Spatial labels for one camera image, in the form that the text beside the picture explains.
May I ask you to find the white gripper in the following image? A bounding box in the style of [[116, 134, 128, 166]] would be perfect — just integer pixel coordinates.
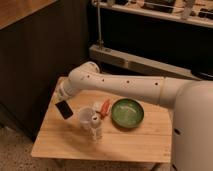
[[56, 78, 73, 101]]

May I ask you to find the black eraser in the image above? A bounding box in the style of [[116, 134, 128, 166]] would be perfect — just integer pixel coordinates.
[[56, 101, 73, 119]]

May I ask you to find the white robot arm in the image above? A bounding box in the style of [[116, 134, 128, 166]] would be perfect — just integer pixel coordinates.
[[56, 62, 213, 171]]

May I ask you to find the white ceramic cup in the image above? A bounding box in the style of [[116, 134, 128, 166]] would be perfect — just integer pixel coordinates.
[[77, 107, 95, 130]]

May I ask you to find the green ceramic bowl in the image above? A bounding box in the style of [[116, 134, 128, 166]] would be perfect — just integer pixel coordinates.
[[111, 98, 144, 129]]

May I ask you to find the orange carrot toy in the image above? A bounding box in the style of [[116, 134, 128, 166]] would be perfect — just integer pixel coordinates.
[[98, 100, 110, 119]]

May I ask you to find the wooden table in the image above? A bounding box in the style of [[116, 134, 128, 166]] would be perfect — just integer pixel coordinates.
[[31, 99, 171, 163]]

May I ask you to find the small white bottle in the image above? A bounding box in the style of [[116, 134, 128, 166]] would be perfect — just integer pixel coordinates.
[[91, 115, 102, 141]]

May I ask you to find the dark wooden cabinet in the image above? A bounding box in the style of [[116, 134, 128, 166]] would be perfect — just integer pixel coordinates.
[[0, 0, 89, 140]]

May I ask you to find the metal shelf rack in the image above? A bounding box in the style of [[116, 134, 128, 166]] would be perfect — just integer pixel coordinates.
[[89, 0, 213, 80]]

